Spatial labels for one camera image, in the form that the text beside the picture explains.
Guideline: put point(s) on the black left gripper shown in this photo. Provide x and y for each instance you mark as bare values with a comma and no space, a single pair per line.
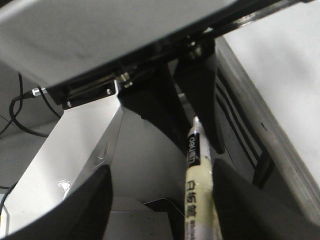
162,34

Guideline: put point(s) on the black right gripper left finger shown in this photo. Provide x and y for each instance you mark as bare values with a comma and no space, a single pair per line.
83,215

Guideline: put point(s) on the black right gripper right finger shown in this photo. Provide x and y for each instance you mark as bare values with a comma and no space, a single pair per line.
247,213

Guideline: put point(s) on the white black whiteboard marker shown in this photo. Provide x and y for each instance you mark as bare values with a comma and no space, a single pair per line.
201,220

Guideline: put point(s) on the white whiteboard with aluminium frame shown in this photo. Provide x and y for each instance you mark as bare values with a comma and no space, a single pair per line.
271,60

